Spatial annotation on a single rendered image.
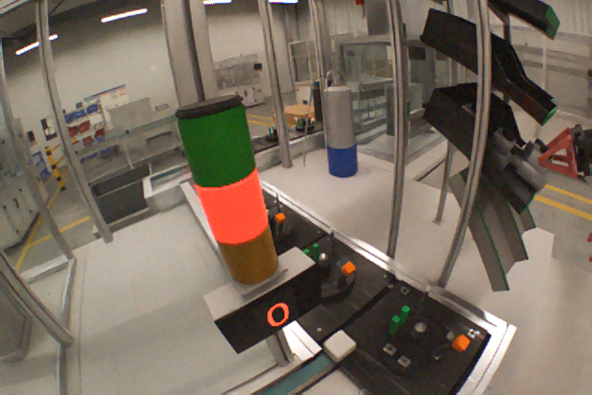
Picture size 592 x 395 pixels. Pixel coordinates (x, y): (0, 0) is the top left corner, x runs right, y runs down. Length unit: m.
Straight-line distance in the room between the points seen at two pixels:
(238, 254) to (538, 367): 0.72
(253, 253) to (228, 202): 0.05
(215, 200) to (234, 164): 0.03
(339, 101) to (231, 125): 1.00
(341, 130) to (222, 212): 1.03
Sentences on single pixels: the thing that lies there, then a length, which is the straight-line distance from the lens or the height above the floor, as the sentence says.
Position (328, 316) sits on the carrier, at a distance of 0.54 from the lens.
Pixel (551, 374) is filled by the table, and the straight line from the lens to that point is 0.77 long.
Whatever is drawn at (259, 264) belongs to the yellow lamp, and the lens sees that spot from 0.21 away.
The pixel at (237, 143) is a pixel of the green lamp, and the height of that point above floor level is 1.39.
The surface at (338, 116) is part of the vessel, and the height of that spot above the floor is 1.17.
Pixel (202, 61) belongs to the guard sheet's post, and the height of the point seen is 1.45.
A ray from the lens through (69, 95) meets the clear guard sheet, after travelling 0.21.
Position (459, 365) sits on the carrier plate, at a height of 0.97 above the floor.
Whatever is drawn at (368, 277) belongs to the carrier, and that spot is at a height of 0.97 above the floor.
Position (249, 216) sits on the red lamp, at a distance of 0.19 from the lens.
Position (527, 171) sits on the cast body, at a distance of 0.52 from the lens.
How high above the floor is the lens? 1.43
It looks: 25 degrees down
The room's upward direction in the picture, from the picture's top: 8 degrees counter-clockwise
